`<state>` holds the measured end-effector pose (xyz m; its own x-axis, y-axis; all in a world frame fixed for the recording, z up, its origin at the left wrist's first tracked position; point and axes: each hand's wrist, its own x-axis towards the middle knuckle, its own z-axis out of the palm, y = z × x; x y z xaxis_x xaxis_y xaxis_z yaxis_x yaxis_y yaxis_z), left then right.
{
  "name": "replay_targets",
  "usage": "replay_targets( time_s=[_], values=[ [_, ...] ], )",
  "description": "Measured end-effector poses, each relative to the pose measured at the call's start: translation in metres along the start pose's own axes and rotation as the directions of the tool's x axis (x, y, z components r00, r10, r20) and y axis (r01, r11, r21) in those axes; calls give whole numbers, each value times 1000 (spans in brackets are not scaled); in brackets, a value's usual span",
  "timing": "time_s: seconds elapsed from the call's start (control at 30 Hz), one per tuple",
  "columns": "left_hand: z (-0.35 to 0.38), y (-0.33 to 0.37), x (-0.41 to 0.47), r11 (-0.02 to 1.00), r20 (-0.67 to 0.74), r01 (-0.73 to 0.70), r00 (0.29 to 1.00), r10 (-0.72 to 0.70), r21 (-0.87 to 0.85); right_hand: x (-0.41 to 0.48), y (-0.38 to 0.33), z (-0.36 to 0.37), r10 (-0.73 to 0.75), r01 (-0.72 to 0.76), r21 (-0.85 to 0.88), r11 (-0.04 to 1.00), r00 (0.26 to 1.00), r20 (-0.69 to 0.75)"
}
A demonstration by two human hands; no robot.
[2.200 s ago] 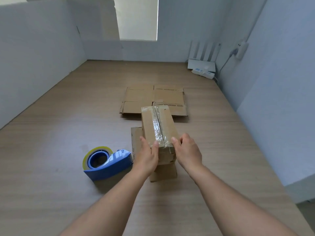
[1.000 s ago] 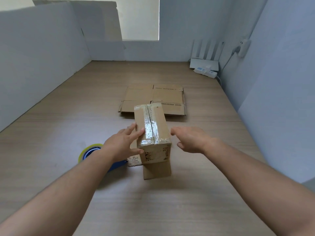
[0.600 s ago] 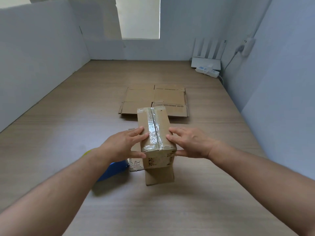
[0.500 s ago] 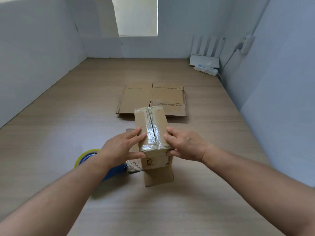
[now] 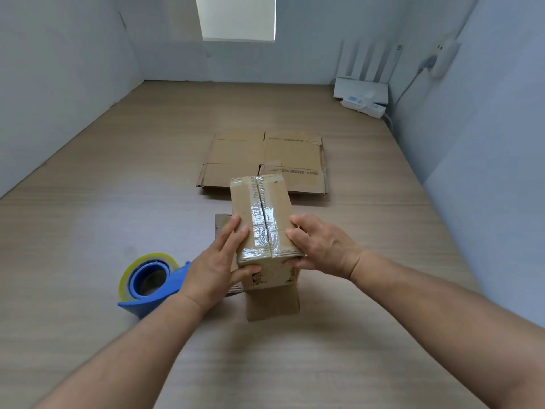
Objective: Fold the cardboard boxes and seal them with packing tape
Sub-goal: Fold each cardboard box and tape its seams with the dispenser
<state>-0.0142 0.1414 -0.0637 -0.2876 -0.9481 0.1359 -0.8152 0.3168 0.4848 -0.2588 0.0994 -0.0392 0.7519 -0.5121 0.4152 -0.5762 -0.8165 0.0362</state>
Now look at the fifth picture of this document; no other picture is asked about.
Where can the picture-printed cardboard box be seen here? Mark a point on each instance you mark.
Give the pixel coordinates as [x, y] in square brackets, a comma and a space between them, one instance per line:
[272, 302]

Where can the white foam partition board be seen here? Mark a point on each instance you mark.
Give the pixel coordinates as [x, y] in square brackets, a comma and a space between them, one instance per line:
[55, 89]

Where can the clear yellowish tape roll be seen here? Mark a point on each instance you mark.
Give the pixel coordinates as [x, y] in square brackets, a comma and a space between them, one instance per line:
[123, 283]

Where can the person's left hand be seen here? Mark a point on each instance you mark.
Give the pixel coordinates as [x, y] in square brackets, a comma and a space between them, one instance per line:
[208, 272]

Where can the bright window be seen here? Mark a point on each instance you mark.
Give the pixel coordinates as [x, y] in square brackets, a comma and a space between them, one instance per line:
[236, 16]

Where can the plain cardboard box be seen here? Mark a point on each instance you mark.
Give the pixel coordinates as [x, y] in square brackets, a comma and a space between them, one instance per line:
[234, 153]

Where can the white power strip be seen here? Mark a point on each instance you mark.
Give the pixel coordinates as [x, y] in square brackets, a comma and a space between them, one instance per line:
[374, 109]

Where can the person's right forearm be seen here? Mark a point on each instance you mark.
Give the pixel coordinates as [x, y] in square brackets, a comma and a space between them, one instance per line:
[460, 319]

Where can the person's left forearm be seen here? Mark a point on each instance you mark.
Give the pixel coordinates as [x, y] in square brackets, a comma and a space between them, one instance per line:
[119, 357]

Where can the white router with antennas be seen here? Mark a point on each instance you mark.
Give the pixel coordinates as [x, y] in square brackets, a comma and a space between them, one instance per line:
[357, 89]

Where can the blue tape dispenser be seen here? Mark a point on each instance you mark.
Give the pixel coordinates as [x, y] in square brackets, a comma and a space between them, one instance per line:
[174, 285]

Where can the person's right hand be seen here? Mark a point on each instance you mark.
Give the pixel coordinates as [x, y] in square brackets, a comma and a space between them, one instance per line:
[332, 251]

